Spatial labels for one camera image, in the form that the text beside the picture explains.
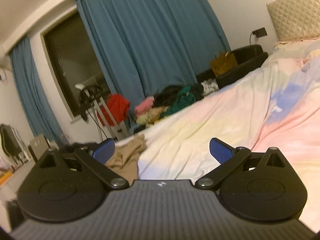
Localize black cable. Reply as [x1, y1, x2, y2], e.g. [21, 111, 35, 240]
[86, 109, 110, 142]

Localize green garment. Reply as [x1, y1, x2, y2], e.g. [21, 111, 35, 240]
[160, 86, 196, 118]

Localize yellow garment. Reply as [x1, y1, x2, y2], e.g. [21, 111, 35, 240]
[136, 113, 150, 126]

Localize blue curtain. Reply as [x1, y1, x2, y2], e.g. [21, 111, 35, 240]
[9, 36, 63, 146]
[75, 0, 232, 111]

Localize black garment on pile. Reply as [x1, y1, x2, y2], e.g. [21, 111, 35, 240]
[152, 85, 183, 107]

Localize blue right curtain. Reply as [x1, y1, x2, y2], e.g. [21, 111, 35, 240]
[75, 0, 232, 111]

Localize grey chair back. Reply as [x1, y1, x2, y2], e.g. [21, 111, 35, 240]
[28, 134, 50, 162]

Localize black framed mirror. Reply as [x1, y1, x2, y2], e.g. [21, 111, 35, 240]
[1, 124, 24, 165]

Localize grey tripod stand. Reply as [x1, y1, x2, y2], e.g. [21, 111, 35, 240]
[74, 83, 129, 141]

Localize brown paper bag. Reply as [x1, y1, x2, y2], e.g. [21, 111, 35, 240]
[209, 52, 238, 77]

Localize red garment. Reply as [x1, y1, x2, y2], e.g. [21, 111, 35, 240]
[97, 94, 130, 126]

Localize white dresser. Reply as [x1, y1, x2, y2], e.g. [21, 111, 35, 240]
[1, 160, 35, 232]

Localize pastel bed duvet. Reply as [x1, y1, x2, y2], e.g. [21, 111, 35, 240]
[116, 36, 320, 233]

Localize pink garment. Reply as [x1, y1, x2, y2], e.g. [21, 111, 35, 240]
[135, 96, 154, 117]

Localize dark window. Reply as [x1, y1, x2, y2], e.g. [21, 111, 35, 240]
[43, 12, 110, 117]

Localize beige patterned garment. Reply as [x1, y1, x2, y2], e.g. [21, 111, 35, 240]
[143, 106, 169, 127]

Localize orange items on dresser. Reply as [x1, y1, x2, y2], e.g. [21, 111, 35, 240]
[0, 155, 15, 186]

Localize blue left curtain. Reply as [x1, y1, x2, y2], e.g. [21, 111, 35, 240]
[9, 36, 63, 146]

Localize quilted beige headboard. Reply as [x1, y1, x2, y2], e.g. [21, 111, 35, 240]
[267, 0, 320, 42]

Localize black white patterned garment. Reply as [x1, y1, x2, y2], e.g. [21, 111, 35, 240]
[201, 79, 219, 95]

